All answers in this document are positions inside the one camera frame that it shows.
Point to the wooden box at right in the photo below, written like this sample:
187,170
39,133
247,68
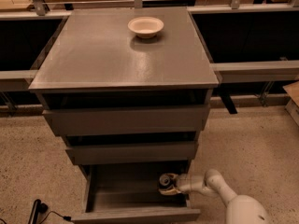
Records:
293,105

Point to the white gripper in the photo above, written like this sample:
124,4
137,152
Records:
184,183

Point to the grey middle drawer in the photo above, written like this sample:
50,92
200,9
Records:
130,153

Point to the blue pepsi can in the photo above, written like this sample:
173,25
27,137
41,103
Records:
165,182

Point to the grey top drawer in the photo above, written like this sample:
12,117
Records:
107,121

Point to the grey open bottom drawer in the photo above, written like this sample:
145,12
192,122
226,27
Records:
127,193

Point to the grey drawer cabinet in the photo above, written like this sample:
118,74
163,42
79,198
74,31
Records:
97,62

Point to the white paper bowl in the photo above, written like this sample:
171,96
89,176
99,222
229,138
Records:
145,27

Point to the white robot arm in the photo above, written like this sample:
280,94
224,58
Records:
240,209

